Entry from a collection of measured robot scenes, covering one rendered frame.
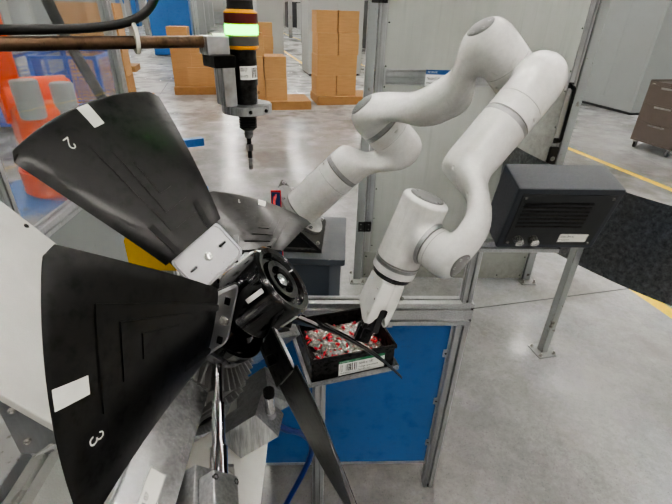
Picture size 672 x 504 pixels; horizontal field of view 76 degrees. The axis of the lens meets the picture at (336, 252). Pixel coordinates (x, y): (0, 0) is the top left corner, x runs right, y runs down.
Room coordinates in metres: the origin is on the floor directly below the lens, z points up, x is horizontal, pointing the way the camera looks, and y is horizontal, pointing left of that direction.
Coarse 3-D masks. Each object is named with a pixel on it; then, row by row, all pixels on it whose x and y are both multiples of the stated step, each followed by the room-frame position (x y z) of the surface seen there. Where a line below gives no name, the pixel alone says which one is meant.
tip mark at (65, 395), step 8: (72, 384) 0.24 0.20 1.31; (80, 384) 0.24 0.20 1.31; (88, 384) 0.25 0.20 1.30; (56, 392) 0.23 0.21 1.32; (64, 392) 0.23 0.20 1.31; (72, 392) 0.24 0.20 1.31; (80, 392) 0.24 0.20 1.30; (88, 392) 0.25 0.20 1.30; (56, 400) 0.22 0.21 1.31; (64, 400) 0.23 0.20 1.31; (72, 400) 0.23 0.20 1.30; (56, 408) 0.22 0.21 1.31
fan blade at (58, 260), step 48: (48, 288) 0.27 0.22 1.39; (96, 288) 0.30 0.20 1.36; (144, 288) 0.34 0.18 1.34; (192, 288) 0.40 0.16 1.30; (48, 336) 0.25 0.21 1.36; (96, 336) 0.28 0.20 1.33; (144, 336) 0.31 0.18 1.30; (192, 336) 0.38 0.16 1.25; (48, 384) 0.23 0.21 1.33; (96, 384) 0.26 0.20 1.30; (144, 384) 0.30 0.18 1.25; (144, 432) 0.28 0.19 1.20; (96, 480) 0.22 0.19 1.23
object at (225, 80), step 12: (204, 36) 0.59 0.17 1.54; (216, 36) 0.60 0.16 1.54; (204, 48) 0.60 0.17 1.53; (216, 48) 0.59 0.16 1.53; (228, 48) 0.60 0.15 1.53; (204, 60) 0.61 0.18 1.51; (216, 60) 0.59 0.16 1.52; (228, 60) 0.60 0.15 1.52; (216, 72) 0.61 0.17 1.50; (228, 72) 0.60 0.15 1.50; (216, 84) 0.62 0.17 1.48; (228, 84) 0.60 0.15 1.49; (228, 96) 0.60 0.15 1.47; (228, 108) 0.60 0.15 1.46; (240, 108) 0.60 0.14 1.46; (252, 108) 0.60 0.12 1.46; (264, 108) 0.61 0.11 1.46
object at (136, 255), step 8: (128, 240) 0.93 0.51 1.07; (128, 248) 0.92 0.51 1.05; (136, 248) 0.93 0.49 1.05; (128, 256) 0.92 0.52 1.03; (136, 256) 0.92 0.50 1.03; (144, 256) 0.93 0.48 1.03; (152, 256) 0.93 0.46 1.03; (144, 264) 0.93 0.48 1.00; (152, 264) 0.93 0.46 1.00; (160, 264) 0.93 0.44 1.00; (168, 264) 0.93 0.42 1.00
